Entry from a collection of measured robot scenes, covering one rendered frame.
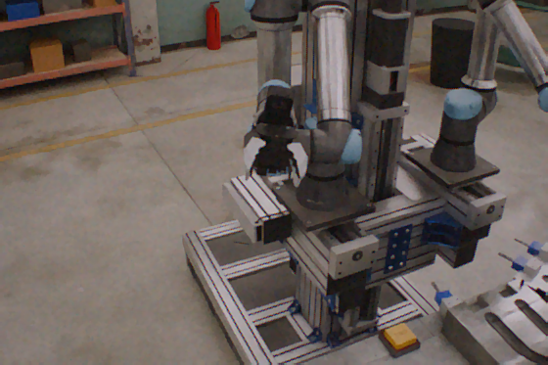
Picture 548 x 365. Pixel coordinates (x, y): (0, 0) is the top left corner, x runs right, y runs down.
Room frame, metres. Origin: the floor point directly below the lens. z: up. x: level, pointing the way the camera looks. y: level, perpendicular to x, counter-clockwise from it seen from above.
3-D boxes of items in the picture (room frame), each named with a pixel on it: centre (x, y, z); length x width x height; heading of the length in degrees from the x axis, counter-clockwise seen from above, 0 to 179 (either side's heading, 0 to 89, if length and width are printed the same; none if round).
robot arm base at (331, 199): (1.27, -0.14, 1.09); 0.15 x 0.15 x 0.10
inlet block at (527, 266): (1.17, -0.74, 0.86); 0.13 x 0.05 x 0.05; 41
